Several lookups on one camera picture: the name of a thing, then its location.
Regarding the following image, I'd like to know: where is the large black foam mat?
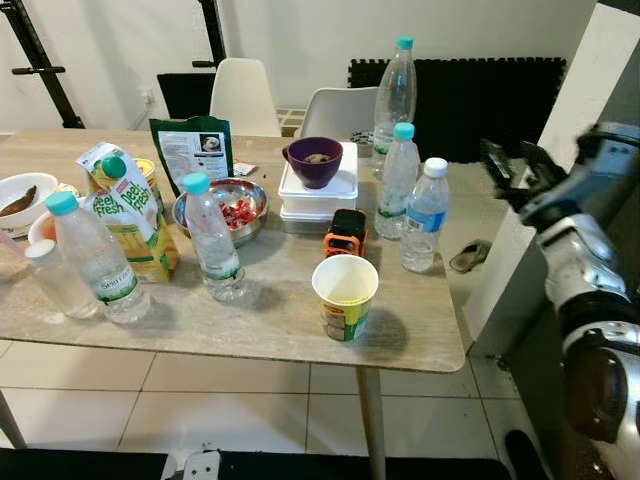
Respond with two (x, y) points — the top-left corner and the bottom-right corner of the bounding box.
(348, 57), (567, 165)

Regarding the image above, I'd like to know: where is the yellow tin can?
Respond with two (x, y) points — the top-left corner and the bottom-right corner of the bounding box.
(135, 158), (167, 213)

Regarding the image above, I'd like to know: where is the yellow green paper cup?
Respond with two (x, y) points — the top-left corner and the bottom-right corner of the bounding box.
(312, 255), (380, 342)

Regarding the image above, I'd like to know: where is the white-capped blue-label water bottle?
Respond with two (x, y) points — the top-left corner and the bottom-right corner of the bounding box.
(402, 158), (451, 273)

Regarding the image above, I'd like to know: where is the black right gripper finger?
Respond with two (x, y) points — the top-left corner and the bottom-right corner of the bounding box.
(518, 145), (563, 201)
(480, 140), (521, 196)

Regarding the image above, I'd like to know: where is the small black foam panel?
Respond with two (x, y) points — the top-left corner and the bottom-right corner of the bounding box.
(157, 72), (217, 120)

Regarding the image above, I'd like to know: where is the purple plastic bowl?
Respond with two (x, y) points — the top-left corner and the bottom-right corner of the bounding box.
(282, 137), (344, 190)

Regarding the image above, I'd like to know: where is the dark slipper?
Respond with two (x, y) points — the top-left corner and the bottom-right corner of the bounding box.
(449, 240), (493, 274)

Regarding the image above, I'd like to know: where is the black metal pole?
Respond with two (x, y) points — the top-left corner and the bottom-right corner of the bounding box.
(193, 0), (227, 69)

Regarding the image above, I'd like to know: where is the dark grey fridge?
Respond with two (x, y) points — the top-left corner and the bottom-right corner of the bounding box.
(598, 0), (640, 166)

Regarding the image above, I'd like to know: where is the white ceramic bowl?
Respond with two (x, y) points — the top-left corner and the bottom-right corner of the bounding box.
(0, 173), (59, 237)

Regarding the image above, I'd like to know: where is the green food pouch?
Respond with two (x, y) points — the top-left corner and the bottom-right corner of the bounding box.
(150, 117), (234, 196)

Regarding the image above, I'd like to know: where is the metal table leg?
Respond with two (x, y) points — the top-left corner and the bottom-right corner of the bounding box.
(0, 390), (27, 450)
(356, 365), (387, 480)

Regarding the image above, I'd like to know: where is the small clear white-capped bottle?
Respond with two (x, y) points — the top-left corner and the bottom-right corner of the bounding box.
(25, 240), (101, 319)

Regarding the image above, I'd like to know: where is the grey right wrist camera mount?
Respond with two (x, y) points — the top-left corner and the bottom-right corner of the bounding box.
(575, 125), (629, 201)

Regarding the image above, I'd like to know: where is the white lidded food container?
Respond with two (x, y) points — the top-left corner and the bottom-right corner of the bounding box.
(278, 142), (359, 202)
(280, 196), (358, 235)

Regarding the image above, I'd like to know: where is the steel bowl with red candies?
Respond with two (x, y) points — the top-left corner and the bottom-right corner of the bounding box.
(173, 178), (269, 247)

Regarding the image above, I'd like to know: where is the orange black tape measure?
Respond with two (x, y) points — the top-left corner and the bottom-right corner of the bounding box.
(323, 209), (367, 258)

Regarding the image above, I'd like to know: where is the tall clear teal-capped bottle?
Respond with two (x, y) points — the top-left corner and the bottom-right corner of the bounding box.
(372, 37), (418, 161)

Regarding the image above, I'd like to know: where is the yellow green juice carton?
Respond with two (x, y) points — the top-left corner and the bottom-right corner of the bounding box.
(77, 142), (181, 283)

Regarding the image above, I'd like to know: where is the white plastic chair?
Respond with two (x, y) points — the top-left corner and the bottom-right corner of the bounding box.
(210, 58), (282, 138)
(300, 87), (380, 143)

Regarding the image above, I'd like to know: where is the black metal stand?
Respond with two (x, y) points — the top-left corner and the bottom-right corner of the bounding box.
(0, 0), (86, 130)

